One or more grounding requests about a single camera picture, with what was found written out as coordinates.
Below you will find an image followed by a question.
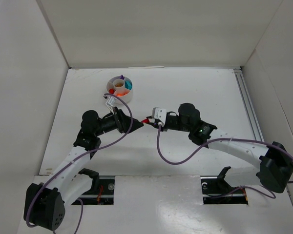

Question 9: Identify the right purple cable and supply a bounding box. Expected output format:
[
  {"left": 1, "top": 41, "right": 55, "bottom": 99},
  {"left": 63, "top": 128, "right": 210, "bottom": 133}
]
[{"left": 157, "top": 125, "right": 293, "bottom": 199}]

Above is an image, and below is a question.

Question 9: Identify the long teal lego brick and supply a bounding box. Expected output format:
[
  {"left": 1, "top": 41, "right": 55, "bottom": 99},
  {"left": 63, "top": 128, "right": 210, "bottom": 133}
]
[{"left": 125, "top": 80, "right": 132, "bottom": 90}]

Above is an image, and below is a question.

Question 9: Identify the purple cable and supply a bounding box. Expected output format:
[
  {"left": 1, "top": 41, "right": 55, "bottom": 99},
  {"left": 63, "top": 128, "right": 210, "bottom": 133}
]
[
  {"left": 157, "top": 125, "right": 293, "bottom": 199},
  {"left": 25, "top": 93, "right": 134, "bottom": 234}
]

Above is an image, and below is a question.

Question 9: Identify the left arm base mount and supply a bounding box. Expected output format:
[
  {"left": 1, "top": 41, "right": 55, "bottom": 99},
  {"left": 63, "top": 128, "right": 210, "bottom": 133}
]
[{"left": 71, "top": 168, "right": 115, "bottom": 205}]

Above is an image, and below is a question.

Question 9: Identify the brown lego plate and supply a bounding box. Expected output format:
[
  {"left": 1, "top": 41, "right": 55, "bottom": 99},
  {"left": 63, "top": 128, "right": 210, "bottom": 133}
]
[{"left": 114, "top": 82, "right": 124, "bottom": 88}]

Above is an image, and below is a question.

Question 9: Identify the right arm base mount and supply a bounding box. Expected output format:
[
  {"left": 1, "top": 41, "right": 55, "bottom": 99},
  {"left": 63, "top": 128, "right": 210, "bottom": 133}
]
[{"left": 200, "top": 167, "right": 248, "bottom": 205}]

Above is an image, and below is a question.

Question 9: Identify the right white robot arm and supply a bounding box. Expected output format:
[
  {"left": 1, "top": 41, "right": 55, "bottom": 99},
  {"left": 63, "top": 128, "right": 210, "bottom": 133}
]
[{"left": 157, "top": 103, "right": 293, "bottom": 193}]

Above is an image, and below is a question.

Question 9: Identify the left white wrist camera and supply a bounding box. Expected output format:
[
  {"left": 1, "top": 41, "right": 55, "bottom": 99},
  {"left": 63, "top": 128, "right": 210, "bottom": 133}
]
[{"left": 104, "top": 95, "right": 117, "bottom": 108}]

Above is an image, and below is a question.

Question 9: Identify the white round divided container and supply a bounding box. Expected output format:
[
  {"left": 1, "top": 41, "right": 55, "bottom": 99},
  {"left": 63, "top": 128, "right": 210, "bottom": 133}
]
[{"left": 106, "top": 76, "right": 133, "bottom": 103}]

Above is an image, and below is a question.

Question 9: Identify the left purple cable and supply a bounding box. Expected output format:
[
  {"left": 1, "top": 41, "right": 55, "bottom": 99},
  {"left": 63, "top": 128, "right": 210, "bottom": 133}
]
[{"left": 25, "top": 93, "right": 134, "bottom": 234}]

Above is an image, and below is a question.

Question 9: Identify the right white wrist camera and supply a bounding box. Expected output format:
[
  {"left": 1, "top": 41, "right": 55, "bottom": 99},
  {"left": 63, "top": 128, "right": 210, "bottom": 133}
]
[{"left": 151, "top": 107, "right": 167, "bottom": 128}]

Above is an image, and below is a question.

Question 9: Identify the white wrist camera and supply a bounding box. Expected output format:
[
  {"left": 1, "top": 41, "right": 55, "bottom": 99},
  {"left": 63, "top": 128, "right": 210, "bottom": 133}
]
[
  {"left": 151, "top": 107, "right": 167, "bottom": 128},
  {"left": 104, "top": 95, "right": 117, "bottom": 108}
]

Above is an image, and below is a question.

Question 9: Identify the aluminium rail right side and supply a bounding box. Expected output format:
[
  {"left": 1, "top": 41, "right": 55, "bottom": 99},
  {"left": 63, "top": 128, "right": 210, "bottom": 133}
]
[{"left": 233, "top": 69, "right": 264, "bottom": 141}]

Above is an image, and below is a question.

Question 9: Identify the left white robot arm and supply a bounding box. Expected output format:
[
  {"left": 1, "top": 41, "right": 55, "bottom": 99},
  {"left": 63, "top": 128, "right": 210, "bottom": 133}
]
[{"left": 23, "top": 107, "right": 143, "bottom": 231}]

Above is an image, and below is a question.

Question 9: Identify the orange lego brick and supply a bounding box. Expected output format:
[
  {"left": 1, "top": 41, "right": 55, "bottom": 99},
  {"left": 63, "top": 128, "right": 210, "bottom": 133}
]
[{"left": 114, "top": 90, "right": 127, "bottom": 97}]

